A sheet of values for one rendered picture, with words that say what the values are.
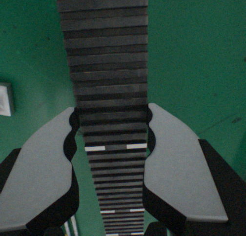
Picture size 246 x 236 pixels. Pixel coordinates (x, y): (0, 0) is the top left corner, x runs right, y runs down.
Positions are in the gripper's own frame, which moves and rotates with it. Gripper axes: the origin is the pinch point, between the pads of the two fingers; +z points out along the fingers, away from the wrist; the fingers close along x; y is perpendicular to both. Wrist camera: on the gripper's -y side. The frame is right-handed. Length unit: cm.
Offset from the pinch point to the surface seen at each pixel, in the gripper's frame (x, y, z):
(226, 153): 12.7, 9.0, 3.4
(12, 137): -10.9, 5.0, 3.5
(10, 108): -9.3, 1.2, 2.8
